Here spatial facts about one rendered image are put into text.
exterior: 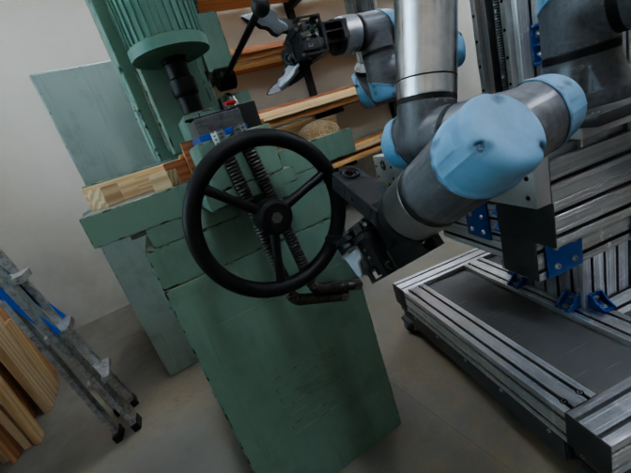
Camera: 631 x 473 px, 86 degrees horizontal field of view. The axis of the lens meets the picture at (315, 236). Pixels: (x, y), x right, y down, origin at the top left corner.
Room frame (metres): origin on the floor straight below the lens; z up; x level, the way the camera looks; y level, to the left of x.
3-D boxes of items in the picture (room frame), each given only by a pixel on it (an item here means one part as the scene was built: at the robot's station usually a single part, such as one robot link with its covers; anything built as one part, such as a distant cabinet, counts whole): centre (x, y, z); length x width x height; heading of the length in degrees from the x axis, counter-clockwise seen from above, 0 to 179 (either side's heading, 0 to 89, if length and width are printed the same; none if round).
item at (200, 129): (0.71, 0.10, 0.99); 0.13 x 0.11 x 0.06; 112
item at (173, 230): (0.83, 0.16, 0.82); 0.40 x 0.21 x 0.04; 112
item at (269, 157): (0.71, 0.11, 0.91); 0.15 x 0.14 x 0.09; 112
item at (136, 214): (0.79, 0.14, 0.87); 0.61 x 0.30 x 0.06; 112
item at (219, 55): (1.15, 0.12, 1.22); 0.09 x 0.08 x 0.15; 22
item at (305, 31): (0.81, -0.13, 1.09); 0.12 x 0.09 x 0.08; 112
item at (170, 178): (0.72, 0.25, 0.92); 0.05 x 0.04 x 0.03; 173
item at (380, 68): (0.87, -0.29, 0.99); 0.11 x 0.08 x 0.11; 76
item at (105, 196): (0.75, 0.40, 0.92); 0.05 x 0.04 x 0.04; 159
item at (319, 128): (0.90, -0.08, 0.92); 0.14 x 0.09 x 0.04; 22
